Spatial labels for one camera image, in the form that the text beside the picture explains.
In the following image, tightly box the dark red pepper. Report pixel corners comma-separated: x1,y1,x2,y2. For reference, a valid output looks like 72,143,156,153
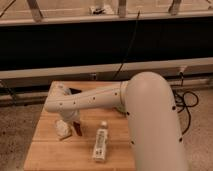
73,122,82,136

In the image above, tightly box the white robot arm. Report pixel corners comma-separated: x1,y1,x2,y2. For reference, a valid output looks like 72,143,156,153
45,72,189,171

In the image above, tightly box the white sponge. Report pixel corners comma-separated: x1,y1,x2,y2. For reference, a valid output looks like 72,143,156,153
55,120,72,140

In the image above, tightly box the white tube with cap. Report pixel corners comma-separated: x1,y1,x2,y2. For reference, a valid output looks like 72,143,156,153
92,121,108,162

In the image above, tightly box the green plate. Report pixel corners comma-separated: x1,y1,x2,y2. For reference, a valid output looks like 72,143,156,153
115,106,125,113

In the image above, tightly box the black barrier panel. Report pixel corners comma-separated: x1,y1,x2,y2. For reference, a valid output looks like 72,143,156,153
0,17,213,71

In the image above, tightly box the black hanging cable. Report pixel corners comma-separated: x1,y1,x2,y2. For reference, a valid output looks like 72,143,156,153
112,9,141,81

